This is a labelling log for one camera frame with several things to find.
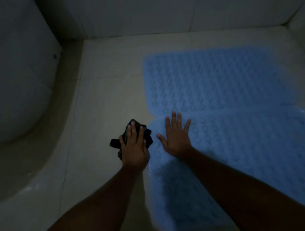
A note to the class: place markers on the person's right hand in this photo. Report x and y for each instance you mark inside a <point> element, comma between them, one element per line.
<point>176,142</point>

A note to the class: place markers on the person's left hand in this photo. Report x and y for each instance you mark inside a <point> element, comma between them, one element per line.
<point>134,152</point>

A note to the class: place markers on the person's right little finger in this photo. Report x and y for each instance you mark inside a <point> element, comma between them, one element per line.
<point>186,127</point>

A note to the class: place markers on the person's left little finger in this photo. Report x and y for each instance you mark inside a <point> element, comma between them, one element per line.
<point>122,141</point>

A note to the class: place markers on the person's left thumb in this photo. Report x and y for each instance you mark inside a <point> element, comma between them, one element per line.
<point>145,147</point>

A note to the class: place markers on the person's right thumb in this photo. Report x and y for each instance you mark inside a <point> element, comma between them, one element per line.
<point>162,140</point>

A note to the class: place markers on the person's right middle finger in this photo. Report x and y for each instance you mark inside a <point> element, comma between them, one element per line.
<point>174,122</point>

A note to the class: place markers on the person's left middle finger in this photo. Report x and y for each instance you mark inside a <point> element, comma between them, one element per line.
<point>134,132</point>

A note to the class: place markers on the dark cleaning cloth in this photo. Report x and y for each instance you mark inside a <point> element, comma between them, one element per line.
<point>116,142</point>

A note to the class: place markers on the blue rubber bath mat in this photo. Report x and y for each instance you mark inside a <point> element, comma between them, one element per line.
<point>226,95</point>

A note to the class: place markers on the person's left forearm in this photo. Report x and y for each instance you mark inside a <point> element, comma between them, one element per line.
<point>102,200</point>

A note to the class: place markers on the person's right forearm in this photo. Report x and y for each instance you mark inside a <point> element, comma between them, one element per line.
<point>238,192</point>

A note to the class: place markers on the white toilet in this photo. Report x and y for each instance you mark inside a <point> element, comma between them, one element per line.
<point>23,71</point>

